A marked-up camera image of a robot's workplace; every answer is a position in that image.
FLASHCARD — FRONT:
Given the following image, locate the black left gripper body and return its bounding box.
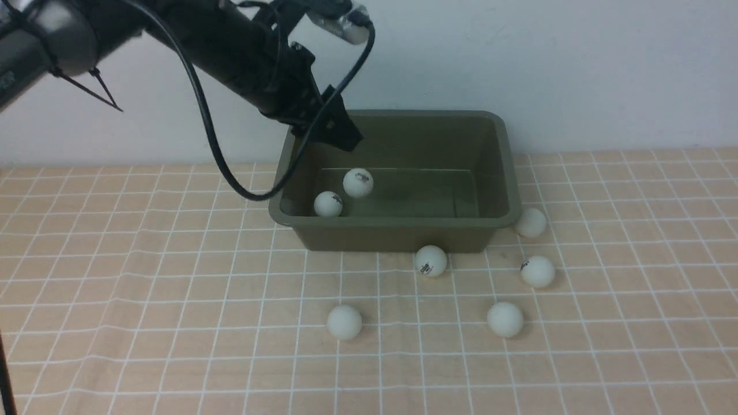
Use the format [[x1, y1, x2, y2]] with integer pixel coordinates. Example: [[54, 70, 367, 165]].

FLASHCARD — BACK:
[[255, 42, 332, 128]]

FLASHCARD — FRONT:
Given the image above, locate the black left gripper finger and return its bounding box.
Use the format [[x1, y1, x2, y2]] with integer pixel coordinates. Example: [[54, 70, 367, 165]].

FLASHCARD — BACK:
[[291, 121, 317, 139], [314, 86, 363, 152]]

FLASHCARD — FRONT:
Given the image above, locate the white ball marked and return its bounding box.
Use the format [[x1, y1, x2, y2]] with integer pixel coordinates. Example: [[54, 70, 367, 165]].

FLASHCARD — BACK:
[[519, 255, 556, 289]]

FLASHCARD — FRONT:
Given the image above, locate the olive green plastic bin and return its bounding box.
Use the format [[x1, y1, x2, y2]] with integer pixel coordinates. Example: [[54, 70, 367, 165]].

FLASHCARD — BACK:
[[268, 110, 522, 253]]

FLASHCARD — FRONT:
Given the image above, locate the white ball with logo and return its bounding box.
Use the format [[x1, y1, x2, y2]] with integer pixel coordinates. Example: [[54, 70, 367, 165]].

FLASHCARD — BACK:
[[415, 245, 448, 278]]

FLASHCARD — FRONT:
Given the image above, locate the peach checkered tablecloth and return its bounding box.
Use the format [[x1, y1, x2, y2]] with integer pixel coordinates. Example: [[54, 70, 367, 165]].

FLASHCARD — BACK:
[[1, 149, 737, 414]]

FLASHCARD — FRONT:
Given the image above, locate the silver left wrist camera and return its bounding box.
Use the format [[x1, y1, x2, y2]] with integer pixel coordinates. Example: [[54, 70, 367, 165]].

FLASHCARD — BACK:
[[270, 1, 371, 45]]

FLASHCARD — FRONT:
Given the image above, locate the black left camera cable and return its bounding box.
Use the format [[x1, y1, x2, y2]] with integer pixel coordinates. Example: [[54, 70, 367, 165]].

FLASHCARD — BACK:
[[118, 0, 376, 202]]

